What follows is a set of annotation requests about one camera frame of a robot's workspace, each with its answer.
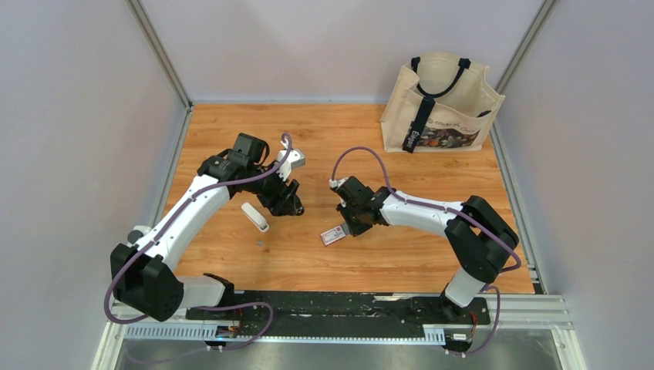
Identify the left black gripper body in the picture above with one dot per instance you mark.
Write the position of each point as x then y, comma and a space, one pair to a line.
268, 189

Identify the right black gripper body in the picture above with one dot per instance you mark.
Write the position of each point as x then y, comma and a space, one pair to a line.
351, 214

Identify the white stapler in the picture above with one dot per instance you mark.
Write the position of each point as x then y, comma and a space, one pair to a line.
255, 217

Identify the red white staple box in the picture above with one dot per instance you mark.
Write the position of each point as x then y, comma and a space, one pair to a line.
335, 234

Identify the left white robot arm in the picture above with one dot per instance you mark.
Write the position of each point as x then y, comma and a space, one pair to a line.
142, 271

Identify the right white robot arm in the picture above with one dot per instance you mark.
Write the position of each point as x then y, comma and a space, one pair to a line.
480, 238

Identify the beige canvas tote bag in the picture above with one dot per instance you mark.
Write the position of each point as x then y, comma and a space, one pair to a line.
441, 102

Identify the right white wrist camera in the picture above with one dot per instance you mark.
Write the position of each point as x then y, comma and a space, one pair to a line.
334, 184

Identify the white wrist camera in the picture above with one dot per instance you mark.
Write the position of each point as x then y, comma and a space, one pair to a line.
334, 184
294, 160

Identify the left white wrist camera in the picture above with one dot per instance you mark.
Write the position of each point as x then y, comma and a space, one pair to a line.
294, 160

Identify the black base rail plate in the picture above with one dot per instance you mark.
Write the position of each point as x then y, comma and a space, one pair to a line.
325, 314

